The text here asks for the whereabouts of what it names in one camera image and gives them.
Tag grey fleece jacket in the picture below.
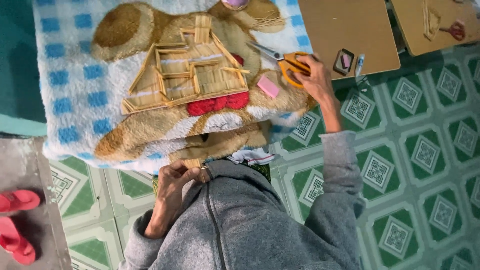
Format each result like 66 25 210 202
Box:
118 130 367 270

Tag red sandal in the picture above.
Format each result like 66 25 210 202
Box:
0 216 37 266
0 189 41 214

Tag bundle of thin sticks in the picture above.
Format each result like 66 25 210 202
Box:
254 13 286 30

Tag wooden stick house model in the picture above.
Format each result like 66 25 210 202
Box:
120 14 251 115

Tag fluffy bear print blanket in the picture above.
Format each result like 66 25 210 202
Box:
32 0 319 174

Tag pink bowl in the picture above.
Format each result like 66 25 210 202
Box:
220 0 251 11

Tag person's right hand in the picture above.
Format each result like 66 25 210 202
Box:
292 52 335 107

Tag small wooden stick panel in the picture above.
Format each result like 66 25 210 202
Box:
183 158 209 184

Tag person's left hand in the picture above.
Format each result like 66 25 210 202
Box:
157 160 211 209

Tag small glue tube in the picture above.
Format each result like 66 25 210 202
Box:
354 53 366 79

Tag black rectangular tray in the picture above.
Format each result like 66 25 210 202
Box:
332 48 355 77

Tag wooden stick frame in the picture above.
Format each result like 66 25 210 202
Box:
422 0 443 42

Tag white cloth with red stripe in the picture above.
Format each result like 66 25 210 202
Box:
226 148 277 166

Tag small brown board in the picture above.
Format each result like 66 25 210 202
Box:
390 0 480 57

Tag orange handled scissors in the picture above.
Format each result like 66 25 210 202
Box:
246 40 313 89

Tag pink eraser block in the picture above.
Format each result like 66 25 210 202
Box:
256 74 281 99

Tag red handled scissors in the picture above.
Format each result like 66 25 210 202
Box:
438 19 467 42

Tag large brown board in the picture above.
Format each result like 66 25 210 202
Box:
298 0 401 80

